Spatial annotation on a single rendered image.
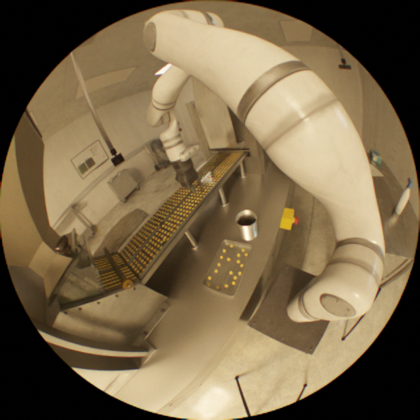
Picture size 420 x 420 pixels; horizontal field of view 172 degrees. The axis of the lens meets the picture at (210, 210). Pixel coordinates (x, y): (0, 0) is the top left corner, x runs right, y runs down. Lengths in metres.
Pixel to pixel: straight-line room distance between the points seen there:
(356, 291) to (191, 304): 0.46
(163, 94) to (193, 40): 0.22
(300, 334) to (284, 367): 0.89
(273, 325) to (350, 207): 0.39
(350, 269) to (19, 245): 0.55
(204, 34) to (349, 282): 0.27
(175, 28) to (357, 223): 0.29
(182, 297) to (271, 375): 1.06
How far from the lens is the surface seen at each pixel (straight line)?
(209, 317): 0.49
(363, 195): 0.16
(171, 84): 0.35
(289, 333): 0.48
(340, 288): 0.17
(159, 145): 4.26
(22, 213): 0.37
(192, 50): 0.17
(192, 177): 0.54
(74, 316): 0.46
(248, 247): 0.54
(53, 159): 4.22
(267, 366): 1.33
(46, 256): 0.42
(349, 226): 0.20
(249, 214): 0.56
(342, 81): 4.48
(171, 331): 0.54
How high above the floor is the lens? 1.27
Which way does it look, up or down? 40 degrees down
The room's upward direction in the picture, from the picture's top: 22 degrees counter-clockwise
